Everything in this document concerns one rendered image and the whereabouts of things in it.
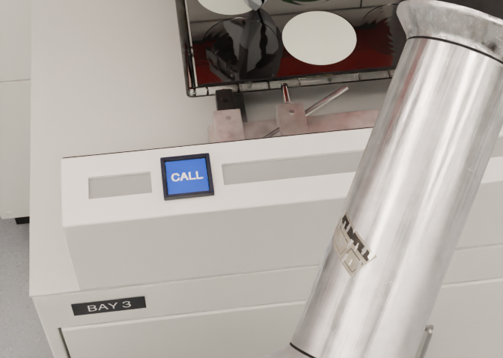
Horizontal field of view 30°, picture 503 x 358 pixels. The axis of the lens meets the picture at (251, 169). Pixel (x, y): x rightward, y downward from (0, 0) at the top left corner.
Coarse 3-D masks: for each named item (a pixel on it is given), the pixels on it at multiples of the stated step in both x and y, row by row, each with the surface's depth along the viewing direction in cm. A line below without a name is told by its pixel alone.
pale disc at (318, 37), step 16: (304, 16) 129; (320, 16) 129; (336, 16) 129; (288, 32) 127; (304, 32) 127; (320, 32) 127; (336, 32) 127; (352, 32) 127; (288, 48) 125; (304, 48) 125; (320, 48) 125; (336, 48) 125; (352, 48) 125; (320, 64) 124
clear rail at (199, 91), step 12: (348, 72) 123; (360, 72) 122; (372, 72) 122; (384, 72) 122; (228, 84) 121; (240, 84) 121; (252, 84) 121; (264, 84) 121; (276, 84) 121; (288, 84) 121; (300, 84) 122; (312, 84) 122; (324, 84) 122; (192, 96) 121; (204, 96) 121
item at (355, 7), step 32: (192, 0) 131; (288, 0) 131; (320, 0) 131; (352, 0) 131; (384, 0) 131; (192, 32) 127; (224, 32) 127; (256, 32) 127; (384, 32) 127; (224, 64) 124; (256, 64) 124; (288, 64) 123; (352, 64) 124; (384, 64) 124
